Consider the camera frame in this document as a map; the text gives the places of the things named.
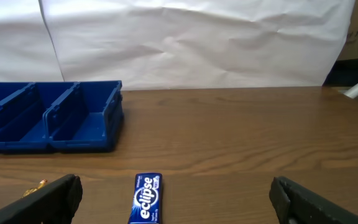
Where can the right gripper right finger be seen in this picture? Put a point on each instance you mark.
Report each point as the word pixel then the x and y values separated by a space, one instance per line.
pixel 303 208

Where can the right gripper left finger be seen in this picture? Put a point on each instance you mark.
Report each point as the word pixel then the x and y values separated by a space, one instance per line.
pixel 48 202

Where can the gold candy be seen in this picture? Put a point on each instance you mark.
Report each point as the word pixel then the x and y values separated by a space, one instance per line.
pixel 33 189

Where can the blue candy pack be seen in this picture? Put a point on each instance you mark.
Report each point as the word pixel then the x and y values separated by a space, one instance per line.
pixel 146 199

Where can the blue tray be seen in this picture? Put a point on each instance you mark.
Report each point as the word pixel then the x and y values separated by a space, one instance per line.
pixel 82 130

